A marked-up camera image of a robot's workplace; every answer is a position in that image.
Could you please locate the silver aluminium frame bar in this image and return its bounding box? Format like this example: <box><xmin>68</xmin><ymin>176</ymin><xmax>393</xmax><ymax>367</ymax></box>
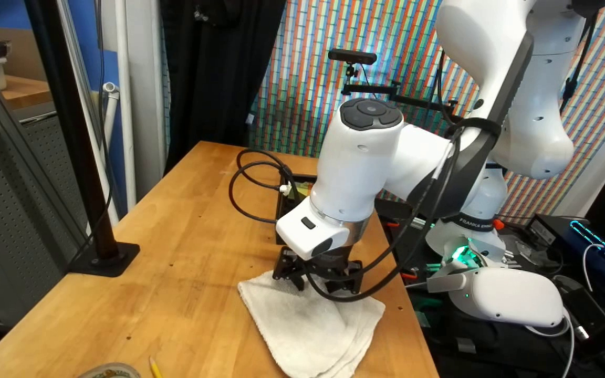
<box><xmin>50</xmin><ymin>0</ymin><xmax>125</xmax><ymax>226</ymax></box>
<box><xmin>0</xmin><ymin>47</ymin><xmax>88</xmax><ymax>247</ymax></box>

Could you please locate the grey tape roll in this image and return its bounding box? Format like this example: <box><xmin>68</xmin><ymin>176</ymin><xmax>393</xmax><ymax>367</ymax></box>
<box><xmin>78</xmin><ymin>364</ymin><xmax>142</xmax><ymax>378</ymax></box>

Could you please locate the white VR headset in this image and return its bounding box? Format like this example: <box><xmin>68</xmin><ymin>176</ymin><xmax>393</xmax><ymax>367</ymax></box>
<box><xmin>425</xmin><ymin>235</ymin><xmax>568</xmax><ymax>329</ymax></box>

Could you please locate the black pole with base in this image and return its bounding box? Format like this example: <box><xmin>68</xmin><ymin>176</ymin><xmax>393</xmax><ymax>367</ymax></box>
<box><xmin>22</xmin><ymin>0</ymin><xmax>142</xmax><ymax>279</ymax></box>

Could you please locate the wooden shelf board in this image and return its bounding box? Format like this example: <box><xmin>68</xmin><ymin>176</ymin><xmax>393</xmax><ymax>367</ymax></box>
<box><xmin>0</xmin><ymin>71</ymin><xmax>50</xmax><ymax>121</ymax></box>

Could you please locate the white cable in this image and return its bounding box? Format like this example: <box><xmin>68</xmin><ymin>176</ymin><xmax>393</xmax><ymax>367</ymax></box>
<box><xmin>524</xmin><ymin>311</ymin><xmax>580</xmax><ymax>378</ymax></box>

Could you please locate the white terry cloth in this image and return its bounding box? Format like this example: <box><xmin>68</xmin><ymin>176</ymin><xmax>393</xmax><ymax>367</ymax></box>
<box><xmin>238</xmin><ymin>269</ymin><xmax>388</xmax><ymax>378</ymax></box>

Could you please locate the black curtain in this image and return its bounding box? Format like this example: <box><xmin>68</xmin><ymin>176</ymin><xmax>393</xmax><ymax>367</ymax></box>
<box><xmin>163</xmin><ymin>0</ymin><xmax>288</xmax><ymax>172</ymax></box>

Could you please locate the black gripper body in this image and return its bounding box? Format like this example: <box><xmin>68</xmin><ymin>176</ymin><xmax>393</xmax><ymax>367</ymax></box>
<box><xmin>280</xmin><ymin>240</ymin><xmax>364</xmax><ymax>282</ymax></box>

